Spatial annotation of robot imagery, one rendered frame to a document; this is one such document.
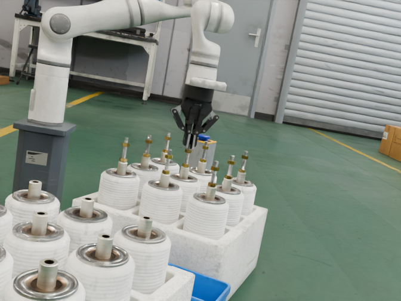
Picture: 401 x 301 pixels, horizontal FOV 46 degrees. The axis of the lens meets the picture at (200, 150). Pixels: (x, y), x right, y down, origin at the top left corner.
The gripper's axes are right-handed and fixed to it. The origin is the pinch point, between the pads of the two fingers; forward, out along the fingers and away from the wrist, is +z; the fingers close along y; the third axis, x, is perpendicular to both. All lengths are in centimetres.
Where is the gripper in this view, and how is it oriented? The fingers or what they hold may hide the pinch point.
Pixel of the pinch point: (190, 140)
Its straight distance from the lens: 120.5
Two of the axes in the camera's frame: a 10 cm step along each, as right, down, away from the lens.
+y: -9.4, -1.1, -3.3
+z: -1.8, 9.7, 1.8
